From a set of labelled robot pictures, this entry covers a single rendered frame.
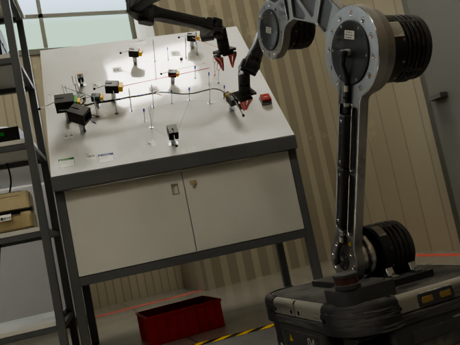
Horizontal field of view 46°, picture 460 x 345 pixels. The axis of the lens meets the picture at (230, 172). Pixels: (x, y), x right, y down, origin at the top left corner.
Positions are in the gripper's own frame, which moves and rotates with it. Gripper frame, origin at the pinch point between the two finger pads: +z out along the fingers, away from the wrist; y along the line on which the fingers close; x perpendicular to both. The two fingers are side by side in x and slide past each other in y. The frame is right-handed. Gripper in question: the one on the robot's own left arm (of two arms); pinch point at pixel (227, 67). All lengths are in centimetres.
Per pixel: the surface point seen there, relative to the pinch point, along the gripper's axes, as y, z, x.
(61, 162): 89, 20, -9
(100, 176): 77, 28, 4
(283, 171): -6, 52, 27
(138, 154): 56, 26, 2
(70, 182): 90, 27, 1
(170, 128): 39.1, 17.2, 6.6
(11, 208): 117, 32, -6
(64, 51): 58, -15, -86
